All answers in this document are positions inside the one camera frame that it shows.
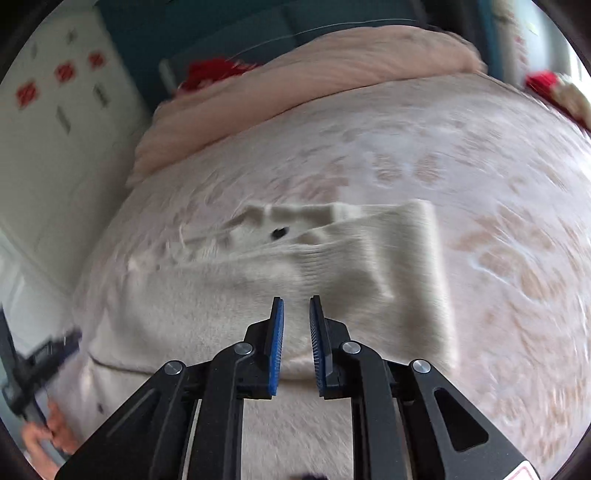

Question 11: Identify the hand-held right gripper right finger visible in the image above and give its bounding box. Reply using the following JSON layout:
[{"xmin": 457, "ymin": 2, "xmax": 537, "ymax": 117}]
[{"xmin": 308, "ymin": 295, "xmax": 541, "ymax": 480}]

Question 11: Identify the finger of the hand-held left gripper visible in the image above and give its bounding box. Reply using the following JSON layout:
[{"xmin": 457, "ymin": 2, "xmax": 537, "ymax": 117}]
[{"xmin": 28, "ymin": 328, "xmax": 84, "ymax": 370}]

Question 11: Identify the white wardrobe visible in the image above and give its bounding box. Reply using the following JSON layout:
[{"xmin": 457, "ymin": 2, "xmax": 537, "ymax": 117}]
[{"xmin": 0, "ymin": 9, "xmax": 155, "ymax": 416}]

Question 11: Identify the cream knit sweater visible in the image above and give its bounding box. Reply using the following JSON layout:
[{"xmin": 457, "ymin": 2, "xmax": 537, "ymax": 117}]
[{"xmin": 88, "ymin": 198, "xmax": 462, "ymax": 384}]

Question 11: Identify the blue padded headboard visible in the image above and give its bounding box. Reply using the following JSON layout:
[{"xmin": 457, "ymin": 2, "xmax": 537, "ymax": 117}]
[{"xmin": 99, "ymin": 0, "xmax": 430, "ymax": 88}]

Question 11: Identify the person's left hand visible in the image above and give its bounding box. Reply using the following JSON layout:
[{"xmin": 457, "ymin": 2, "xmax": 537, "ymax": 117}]
[{"xmin": 21, "ymin": 399, "xmax": 81, "ymax": 464}]

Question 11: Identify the red cloth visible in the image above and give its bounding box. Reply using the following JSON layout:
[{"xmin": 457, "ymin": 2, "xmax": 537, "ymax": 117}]
[
  {"xmin": 182, "ymin": 58, "xmax": 259, "ymax": 93},
  {"xmin": 526, "ymin": 70, "xmax": 561, "ymax": 99}
]

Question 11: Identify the pink duvet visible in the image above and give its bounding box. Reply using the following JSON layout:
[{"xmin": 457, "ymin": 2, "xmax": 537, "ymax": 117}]
[{"xmin": 127, "ymin": 25, "xmax": 488, "ymax": 188}]

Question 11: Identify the bed with pink floral cover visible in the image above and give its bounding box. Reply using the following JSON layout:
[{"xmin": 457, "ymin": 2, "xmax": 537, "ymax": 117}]
[{"xmin": 46, "ymin": 74, "xmax": 591, "ymax": 480}]

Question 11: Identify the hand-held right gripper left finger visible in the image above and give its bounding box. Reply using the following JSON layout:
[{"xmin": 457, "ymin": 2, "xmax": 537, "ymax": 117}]
[{"xmin": 55, "ymin": 296, "xmax": 285, "ymax": 480}]

